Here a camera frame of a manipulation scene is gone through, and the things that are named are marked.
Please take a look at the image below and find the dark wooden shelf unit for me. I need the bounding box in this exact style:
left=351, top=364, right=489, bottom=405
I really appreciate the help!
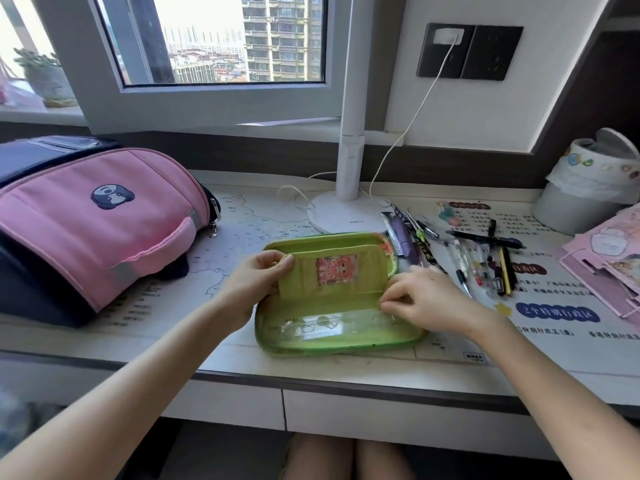
left=532, top=0, right=640, bottom=155

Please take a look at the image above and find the pile of pens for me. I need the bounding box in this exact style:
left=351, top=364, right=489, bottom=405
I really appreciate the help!
left=389, top=204, right=526, bottom=299

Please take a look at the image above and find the person's left leg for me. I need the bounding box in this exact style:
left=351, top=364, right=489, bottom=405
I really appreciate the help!
left=279, top=434, right=356, bottom=480

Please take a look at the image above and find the potted succulent plant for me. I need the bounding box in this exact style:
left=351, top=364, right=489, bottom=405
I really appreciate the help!
left=13, top=47, right=79, bottom=108

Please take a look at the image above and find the person's left forearm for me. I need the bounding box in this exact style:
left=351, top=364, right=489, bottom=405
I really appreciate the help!
left=0, top=294, right=251, bottom=480

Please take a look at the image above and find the grey bin with white liner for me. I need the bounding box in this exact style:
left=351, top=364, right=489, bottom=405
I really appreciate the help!
left=532, top=127, right=640, bottom=237

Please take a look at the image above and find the person's right hand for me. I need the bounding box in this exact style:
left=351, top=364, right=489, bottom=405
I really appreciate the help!
left=379, top=264, right=483, bottom=341

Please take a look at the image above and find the clear grey ruler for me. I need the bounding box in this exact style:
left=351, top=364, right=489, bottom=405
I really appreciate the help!
left=381, top=212, right=401, bottom=257

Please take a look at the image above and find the printed desk mat with map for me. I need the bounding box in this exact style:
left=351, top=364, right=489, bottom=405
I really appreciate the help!
left=85, top=187, right=640, bottom=391

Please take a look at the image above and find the person's leg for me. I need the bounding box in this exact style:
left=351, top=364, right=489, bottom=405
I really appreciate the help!
left=279, top=434, right=356, bottom=480
left=355, top=438, right=416, bottom=480

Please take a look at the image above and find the white desk lamp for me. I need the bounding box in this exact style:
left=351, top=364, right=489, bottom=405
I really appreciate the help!
left=305, top=0, right=396, bottom=235

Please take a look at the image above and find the white charging cable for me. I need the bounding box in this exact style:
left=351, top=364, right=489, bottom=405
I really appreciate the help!
left=277, top=42, right=459, bottom=211

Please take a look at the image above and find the person's right leg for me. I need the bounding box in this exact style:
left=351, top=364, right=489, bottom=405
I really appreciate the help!
left=355, top=438, right=416, bottom=480

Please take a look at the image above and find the green pencil case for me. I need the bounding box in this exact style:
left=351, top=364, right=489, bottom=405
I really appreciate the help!
left=253, top=232, right=431, bottom=357

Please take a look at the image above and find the white framed window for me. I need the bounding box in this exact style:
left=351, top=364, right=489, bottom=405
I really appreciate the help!
left=0, top=0, right=371, bottom=135

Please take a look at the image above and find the person's right forearm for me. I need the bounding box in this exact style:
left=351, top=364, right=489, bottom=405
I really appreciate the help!
left=467, top=309, right=640, bottom=480

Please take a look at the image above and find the pink and navy backpack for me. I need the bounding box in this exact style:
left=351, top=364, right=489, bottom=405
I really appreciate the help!
left=0, top=136, right=222, bottom=328

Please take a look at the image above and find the pink cardboard organizer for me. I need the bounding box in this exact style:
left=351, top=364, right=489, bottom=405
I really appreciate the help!
left=557, top=204, right=640, bottom=318

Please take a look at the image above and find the person's left hand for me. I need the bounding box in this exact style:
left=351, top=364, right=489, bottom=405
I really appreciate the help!
left=212, top=249, right=296, bottom=331

